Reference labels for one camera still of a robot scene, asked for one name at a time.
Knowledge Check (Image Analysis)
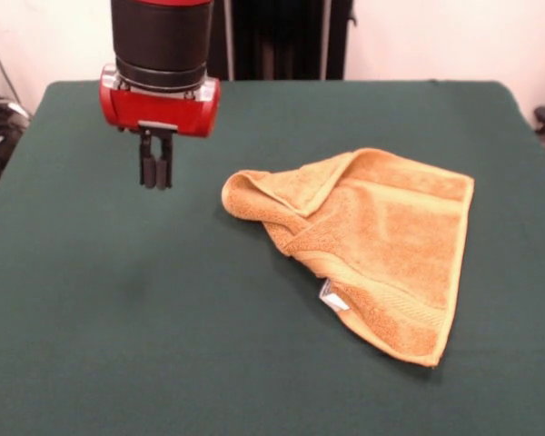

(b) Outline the tan terry towel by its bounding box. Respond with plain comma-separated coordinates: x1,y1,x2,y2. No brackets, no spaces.
221,147,476,368

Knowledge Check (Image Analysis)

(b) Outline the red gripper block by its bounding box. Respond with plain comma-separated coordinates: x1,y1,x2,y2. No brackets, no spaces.
98,63,223,191

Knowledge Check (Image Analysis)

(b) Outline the dark green table cloth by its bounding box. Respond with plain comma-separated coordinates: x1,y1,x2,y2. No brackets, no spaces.
0,79,545,436

